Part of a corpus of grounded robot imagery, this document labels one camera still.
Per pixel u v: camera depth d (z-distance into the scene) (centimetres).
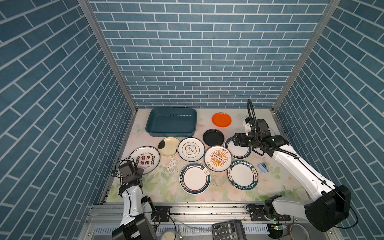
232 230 68
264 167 89
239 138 71
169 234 65
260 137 60
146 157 94
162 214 74
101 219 76
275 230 72
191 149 96
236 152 94
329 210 42
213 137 103
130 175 65
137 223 41
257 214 74
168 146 99
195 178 85
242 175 89
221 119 115
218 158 94
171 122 112
